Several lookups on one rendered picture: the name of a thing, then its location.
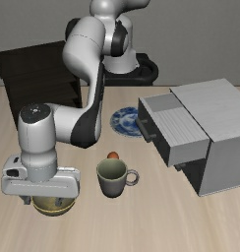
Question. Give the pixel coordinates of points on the small orange round fruit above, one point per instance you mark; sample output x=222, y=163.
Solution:
x=113, y=155

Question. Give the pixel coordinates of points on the olive yellow bowl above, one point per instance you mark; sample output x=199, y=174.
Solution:
x=46, y=209

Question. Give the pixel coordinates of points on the grey cabinet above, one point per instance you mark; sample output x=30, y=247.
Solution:
x=220, y=131

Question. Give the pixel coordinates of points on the grey green mug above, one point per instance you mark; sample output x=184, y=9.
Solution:
x=112, y=182

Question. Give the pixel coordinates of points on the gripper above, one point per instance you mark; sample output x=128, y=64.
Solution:
x=43, y=187

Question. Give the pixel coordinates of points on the grey cabinet drawer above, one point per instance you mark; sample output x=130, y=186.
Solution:
x=177, y=128

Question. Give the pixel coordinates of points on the blue white patterned plate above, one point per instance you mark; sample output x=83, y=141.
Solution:
x=125, y=123

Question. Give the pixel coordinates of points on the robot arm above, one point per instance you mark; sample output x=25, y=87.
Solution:
x=86, y=49

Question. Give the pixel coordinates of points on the dark slatted rack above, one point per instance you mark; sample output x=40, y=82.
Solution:
x=36, y=78

